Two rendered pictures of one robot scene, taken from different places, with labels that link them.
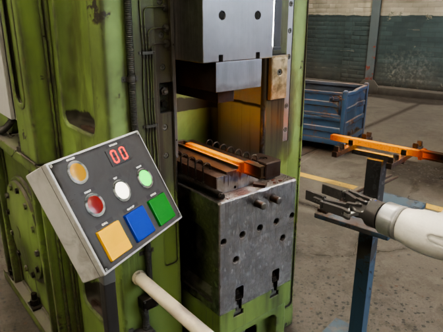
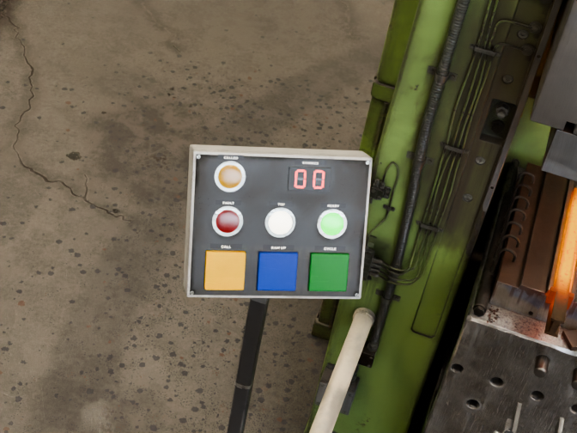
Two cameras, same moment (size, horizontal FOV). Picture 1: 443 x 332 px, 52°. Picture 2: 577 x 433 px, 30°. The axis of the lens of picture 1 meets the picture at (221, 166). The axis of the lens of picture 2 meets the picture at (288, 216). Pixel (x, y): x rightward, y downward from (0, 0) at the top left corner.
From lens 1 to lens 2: 131 cm
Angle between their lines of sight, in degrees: 48
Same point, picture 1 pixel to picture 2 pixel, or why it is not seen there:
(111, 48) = (427, 23)
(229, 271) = (455, 409)
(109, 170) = (278, 192)
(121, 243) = (230, 278)
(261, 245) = (531, 419)
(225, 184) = (511, 299)
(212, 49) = (556, 108)
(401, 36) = not seen: outside the picture
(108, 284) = (255, 301)
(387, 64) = not seen: outside the picture
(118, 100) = (413, 92)
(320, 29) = not seen: outside the picture
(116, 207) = (256, 237)
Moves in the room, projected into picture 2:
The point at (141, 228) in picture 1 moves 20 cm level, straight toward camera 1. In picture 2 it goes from (273, 277) to (192, 325)
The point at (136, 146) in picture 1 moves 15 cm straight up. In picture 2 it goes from (349, 179) to (365, 115)
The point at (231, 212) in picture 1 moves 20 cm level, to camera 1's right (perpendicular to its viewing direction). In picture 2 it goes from (486, 342) to (553, 413)
